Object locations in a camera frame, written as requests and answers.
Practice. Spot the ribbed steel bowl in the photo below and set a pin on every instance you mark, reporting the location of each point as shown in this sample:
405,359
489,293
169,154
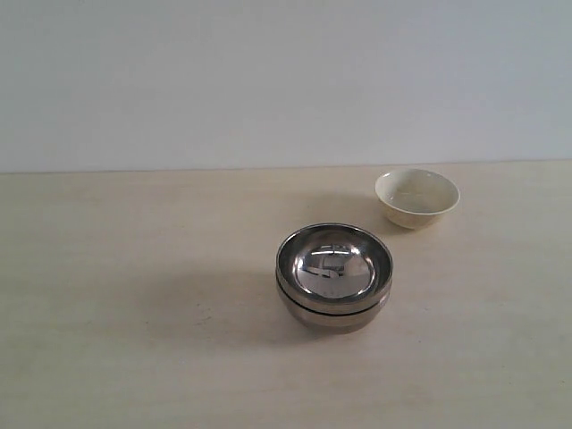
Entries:
334,268

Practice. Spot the smooth steel bowl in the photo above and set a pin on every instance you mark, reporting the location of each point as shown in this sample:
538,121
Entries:
324,322

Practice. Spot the white ceramic bowl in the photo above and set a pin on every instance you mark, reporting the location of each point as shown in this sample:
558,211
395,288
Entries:
415,198

